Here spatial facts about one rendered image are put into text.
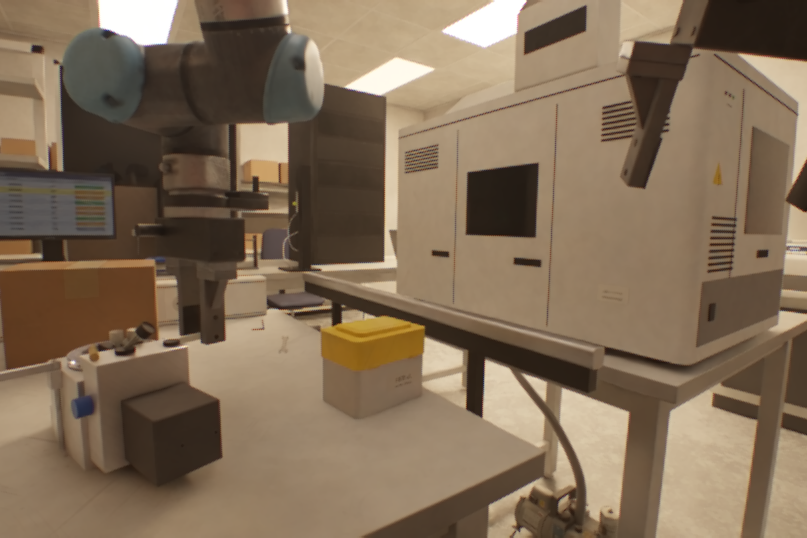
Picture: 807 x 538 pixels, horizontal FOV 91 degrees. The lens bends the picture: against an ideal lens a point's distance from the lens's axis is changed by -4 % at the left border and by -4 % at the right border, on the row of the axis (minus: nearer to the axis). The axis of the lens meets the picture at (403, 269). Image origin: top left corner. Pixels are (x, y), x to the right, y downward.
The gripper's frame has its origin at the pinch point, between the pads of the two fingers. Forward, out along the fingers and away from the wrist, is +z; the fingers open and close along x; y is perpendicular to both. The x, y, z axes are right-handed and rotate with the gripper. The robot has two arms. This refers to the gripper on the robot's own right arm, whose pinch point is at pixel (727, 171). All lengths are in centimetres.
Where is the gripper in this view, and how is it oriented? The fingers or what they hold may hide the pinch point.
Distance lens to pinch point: 41.2
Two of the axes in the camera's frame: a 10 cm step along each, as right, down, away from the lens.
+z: -0.7, 8.6, 5.0
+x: 9.8, 1.6, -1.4
